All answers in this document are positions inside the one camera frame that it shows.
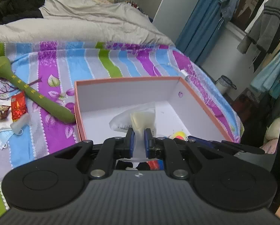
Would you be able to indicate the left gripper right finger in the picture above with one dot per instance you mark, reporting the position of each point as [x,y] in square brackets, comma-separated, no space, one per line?
[220,179]

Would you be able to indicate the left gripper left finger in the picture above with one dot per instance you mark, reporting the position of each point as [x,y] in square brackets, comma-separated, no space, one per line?
[59,178]

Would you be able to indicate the pink yellow feather keychain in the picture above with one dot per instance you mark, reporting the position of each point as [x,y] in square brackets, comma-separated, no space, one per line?
[179,135]

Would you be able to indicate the orange cardboard box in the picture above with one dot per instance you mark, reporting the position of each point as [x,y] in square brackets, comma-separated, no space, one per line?
[178,107]

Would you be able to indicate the red foil tea packet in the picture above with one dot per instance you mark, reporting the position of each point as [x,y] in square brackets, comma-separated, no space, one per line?
[18,106]

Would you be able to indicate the clear zip pouch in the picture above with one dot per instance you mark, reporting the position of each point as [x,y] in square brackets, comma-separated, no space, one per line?
[139,119]

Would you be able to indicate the blue plastic snack bag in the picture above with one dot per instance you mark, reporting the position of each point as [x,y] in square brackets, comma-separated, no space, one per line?
[156,165]

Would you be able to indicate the small panda plush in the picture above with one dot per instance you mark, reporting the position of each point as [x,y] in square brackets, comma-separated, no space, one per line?
[126,165]

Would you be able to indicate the white waste bin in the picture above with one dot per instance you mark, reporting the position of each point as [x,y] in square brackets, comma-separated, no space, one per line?
[224,84]

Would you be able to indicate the striped colourful bed sheet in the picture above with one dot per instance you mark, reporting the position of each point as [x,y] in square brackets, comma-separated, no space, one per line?
[53,67]

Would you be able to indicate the hanging grey sweater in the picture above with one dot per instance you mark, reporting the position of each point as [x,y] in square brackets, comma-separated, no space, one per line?
[264,32]

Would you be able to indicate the green plush massage stick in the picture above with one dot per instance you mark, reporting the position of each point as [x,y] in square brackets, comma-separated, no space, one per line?
[59,112]

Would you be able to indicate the blue curtain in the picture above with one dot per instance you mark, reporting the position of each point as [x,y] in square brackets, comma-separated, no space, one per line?
[201,31]

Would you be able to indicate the grey duvet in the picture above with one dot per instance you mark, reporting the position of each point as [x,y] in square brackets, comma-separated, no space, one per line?
[85,20]

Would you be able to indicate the grey wardrobe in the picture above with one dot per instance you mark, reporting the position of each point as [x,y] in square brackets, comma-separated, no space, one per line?
[172,2]

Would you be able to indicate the black clothes pile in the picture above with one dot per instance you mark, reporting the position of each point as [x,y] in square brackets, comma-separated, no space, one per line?
[14,10]

